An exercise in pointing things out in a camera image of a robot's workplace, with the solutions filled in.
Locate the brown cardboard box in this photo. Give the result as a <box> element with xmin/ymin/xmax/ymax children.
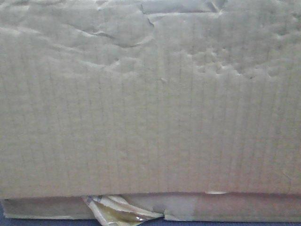
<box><xmin>0</xmin><ymin>0</ymin><xmax>301</xmax><ymax>222</ymax></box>

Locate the torn clear packing tape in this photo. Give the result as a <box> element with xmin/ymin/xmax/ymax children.
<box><xmin>82</xmin><ymin>195</ymin><xmax>164</xmax><ymax>226</ymax></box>

